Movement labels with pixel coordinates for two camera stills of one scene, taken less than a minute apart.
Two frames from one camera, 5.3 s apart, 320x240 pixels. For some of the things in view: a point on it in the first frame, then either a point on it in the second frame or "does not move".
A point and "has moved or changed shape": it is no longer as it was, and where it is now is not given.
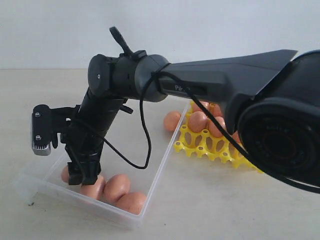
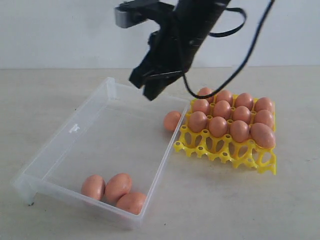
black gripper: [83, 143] to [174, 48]
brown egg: [95, 191] does not move
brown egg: [132, 202] does not move
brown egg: [115, 187] does not move
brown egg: [197, 121] does not move
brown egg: [64, 174] has moved or changed shape
